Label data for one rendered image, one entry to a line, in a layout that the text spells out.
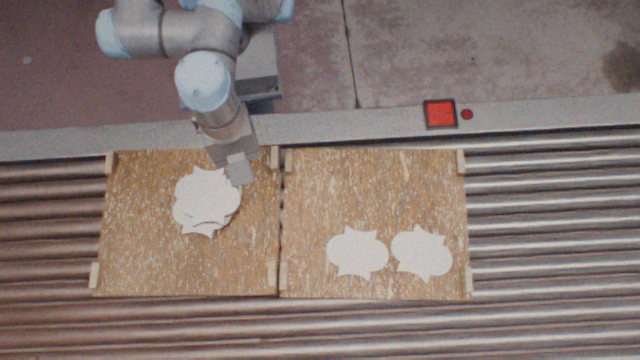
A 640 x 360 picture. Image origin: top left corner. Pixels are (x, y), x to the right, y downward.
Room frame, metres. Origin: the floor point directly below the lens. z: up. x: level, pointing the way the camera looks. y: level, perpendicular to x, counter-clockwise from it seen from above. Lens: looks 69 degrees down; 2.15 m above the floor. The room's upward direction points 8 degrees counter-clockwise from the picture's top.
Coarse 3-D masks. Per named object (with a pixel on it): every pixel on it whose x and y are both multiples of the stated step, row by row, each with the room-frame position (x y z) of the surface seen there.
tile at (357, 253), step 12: (348, 228) 0.34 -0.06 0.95; (336, 240) 0.32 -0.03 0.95; (348, 240) 0.31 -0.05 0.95; (360, 240) 0.31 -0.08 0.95; (372, 240) 0.30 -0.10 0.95; (336, 252) 0.29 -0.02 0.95; (348, 252) 0.28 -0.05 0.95; (360, 252) 0.28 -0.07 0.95; (372, 252) 0.28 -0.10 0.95; (384, 252) 0.27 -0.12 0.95; (336, 264) 0.26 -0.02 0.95; (348, 264) 0.26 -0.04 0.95; (360, 264) 0.26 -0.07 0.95; (372, 264) 0.25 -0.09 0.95; (384, 264) 0.25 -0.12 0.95; (360, 276) 0.23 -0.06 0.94
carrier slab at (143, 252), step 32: (128, 160) 0.58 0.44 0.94; (160, 160) 0.57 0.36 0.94; (192, 160) 0.56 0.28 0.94; (256, 160) 0.54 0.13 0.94; (128, 192) 0.50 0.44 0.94; (160, 192) 0.49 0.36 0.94; (256, 192) 0.46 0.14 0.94; (128, 224) 0.42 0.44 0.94; (160, 224) 0.41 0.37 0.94; (256, 224) 0.38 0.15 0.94; (128, 256) 0.35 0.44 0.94; (160, 256) 0.34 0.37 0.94; (192, 256) 0.33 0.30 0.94; (224, 256) 0.32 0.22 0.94; (256, 256) 0.31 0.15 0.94; (128, 288) 0.28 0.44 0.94; (160, 288) 0.27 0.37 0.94; (192, 288) 0.26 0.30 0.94; (224, 288) 0.25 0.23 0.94; (256, 288) 0.24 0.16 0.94
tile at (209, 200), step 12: (204, 180) 0.48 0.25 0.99; (216, 180) 0.48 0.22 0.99; (192, 192) 0.46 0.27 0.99; (204, 192) 0.45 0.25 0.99; (216, 192) 0.45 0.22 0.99; (228, 192) 0.44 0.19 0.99; (180, 204) 0.43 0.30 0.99; (192, 204) 0.43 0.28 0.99; (204, 204) 0.42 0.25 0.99; (216, 204) 0.42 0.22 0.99; (228, 204) 0.42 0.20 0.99; (192, 216) 0.40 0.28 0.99; (204, 216) 0.40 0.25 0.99; (216, 216) 0.39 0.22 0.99
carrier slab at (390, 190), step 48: (288, 192) 0.45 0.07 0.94; (336, 192) 0.43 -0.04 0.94; (384, 192) 0.41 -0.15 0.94; (432, 192) 0.40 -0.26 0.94; (288, 240) 0.33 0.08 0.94; (384, 240) 0.30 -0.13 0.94; (288, 288) 0.23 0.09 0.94; (336, 288) 0.21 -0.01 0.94; (384, 288) 0.20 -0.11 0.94; (432, 288) 0.18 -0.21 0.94
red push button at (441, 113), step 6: (444, 102) 0.62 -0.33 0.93; (450, 102) 0.62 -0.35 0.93; (432, 108) 0.61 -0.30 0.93; (438, 108) 0.61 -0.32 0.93; (444, 108) 0.61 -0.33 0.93; (450, 108) 0.60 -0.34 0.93; (432, 114) 0.59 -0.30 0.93; (438, 114) 0.59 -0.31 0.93; (444, 114) 0.59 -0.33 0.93; (450, 114) 0.59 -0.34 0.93; (432, 120) 0.58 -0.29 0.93; (438, 120) 0.58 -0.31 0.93; (444, 120) 0.57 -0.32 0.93; (450, 120) 0.57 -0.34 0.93
